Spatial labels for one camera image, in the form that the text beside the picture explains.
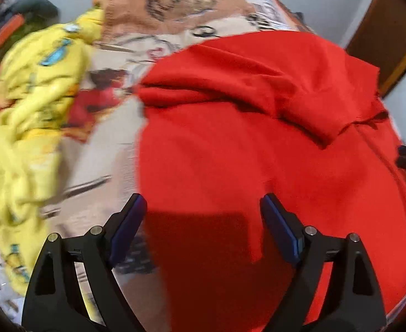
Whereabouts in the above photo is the red zip jacket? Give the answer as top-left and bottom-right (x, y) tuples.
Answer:
(135, 30), (406, 332)

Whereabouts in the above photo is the orange box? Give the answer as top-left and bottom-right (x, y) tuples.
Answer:
(0, 14), (26, 51)

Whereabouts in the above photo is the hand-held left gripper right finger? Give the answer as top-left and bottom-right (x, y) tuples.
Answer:
(260, 193), (388, 332)

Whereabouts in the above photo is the wooden wardrobe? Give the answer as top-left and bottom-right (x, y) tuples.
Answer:
(345, 0), (406, 98)

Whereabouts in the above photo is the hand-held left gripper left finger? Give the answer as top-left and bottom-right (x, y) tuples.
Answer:
(21, 193), (148, 332)

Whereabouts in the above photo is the yellow printed garment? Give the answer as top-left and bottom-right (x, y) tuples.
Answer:
(0, 7), (106, 319)

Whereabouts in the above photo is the pile of dark clothes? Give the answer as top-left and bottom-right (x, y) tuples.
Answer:
(0, 0), (61, 66)

